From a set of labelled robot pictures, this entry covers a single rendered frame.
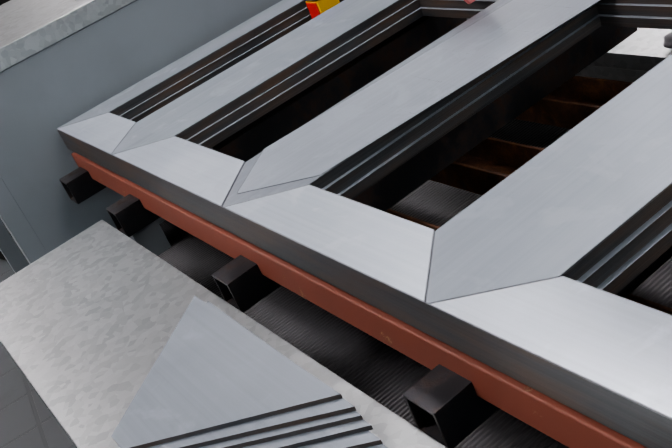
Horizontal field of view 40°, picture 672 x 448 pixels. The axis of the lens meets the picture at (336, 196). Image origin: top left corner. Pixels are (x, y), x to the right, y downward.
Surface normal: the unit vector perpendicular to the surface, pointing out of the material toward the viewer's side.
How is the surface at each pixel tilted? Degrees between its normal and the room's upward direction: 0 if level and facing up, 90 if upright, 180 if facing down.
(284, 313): 0
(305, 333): 0
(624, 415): 90
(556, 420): 90
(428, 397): 0
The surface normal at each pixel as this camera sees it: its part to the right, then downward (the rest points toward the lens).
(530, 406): -0.76, 0.53
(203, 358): -0.36, -0.83
